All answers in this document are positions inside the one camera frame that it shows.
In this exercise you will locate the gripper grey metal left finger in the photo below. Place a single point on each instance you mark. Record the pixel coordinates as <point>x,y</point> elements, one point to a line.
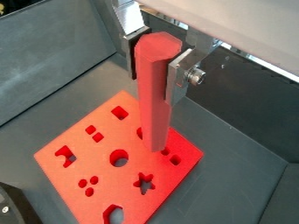
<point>133,29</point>

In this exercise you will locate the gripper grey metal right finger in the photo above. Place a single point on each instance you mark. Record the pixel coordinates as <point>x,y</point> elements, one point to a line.
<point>185,70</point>

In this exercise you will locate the red hexagonal peg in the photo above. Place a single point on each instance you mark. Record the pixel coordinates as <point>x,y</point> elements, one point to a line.
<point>155,50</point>

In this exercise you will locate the black round object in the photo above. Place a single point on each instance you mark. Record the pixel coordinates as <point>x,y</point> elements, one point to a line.
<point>17,210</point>

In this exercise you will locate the red shape-hole board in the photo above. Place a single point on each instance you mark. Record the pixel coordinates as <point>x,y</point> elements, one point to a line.
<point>103,170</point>

